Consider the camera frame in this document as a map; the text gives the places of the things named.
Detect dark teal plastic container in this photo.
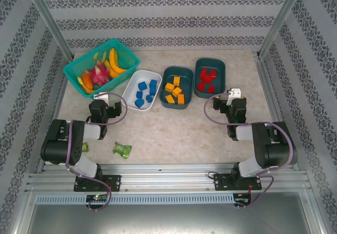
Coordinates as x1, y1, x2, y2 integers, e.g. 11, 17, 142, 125
193, 57, 227, 100
158, 65, 195, 110

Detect small yellow toy banana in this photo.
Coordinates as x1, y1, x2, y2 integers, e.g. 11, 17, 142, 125
76, 76, 97, 94

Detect white plastic container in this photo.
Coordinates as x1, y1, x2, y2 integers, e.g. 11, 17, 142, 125
121, 69, 162, 112

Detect orange toy fruit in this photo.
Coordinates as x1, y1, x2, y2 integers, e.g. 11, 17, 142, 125
81, 71, 94, 89

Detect pink toy dragon fruit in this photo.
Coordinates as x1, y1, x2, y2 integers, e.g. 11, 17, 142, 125
90, 51, 111, 85

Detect teal plastic basket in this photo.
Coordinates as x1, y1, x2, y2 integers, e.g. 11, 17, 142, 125
62, 38, 141, 99

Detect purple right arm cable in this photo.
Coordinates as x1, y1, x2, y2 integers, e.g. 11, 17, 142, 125
204, 92, 294, 209

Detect aluminium table side rail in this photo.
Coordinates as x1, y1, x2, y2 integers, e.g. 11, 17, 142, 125
36, 55, 75, 174
253, 50, 302, 173

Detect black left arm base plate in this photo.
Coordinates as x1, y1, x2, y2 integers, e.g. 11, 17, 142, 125
73, 174, 122, 193

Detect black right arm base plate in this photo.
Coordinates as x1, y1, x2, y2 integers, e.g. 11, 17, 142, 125
212, 173, 263, 191

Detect aluminium mounting rail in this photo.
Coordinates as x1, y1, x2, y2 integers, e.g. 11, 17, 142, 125
25, 163, 310, 193

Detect grey slotted cable duct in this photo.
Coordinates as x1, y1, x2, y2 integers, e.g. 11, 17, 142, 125
35, 193, 235, 206

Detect aluminium frame post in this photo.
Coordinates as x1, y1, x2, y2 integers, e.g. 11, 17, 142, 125
257, 0, 308, 59
22, 0, 76, 61

